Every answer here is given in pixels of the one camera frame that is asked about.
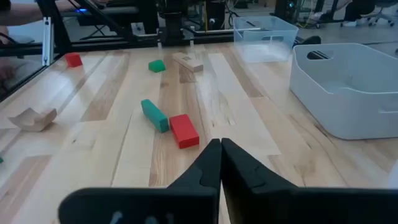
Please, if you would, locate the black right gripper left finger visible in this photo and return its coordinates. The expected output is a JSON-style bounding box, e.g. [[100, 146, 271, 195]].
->
[[58, 138, 223, 224]]

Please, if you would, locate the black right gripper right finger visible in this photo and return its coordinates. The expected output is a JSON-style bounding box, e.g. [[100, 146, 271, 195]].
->
[[221, 138, 398, 224]]

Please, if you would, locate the long green block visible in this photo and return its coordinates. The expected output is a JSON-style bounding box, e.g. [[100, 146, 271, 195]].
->
[[141, 99, 170, 134]]

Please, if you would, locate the long wooden plank block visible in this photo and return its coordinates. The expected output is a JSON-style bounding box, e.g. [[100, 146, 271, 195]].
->
[[172, 52, 204, 73]]

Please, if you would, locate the red rectangular block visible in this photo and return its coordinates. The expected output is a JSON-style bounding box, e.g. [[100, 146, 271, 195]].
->
[[169, 114, 200, 149]]

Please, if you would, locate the light grey plastic bin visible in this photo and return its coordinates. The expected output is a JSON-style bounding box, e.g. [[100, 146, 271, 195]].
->
[[289, 42, 398, 140]]

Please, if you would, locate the small green block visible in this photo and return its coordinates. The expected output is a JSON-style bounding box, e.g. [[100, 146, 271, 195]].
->
[[148, 59, 167, 73]]

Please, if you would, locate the clear plastic bin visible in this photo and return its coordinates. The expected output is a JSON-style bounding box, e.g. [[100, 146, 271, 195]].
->
[[233, 15, 299, 63]]

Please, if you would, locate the small red cube block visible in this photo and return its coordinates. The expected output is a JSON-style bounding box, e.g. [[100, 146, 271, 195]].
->
[[64, 52, 83, 68]]

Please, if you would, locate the person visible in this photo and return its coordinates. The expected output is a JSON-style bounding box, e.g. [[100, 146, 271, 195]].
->
[[340, 0, 377, 27], [0, 0, 108, 90]]

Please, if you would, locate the grey office chair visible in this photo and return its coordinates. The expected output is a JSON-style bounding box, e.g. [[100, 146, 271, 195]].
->
[[368, 0, 397, 27]]

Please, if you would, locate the black aluminium table frame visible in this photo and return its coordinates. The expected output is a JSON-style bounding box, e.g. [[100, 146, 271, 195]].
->
[[0, 0, 323, 103]]

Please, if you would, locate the silver aluminium frame post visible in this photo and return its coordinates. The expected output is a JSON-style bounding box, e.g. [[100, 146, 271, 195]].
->
[[42, 17, 52, 66]]

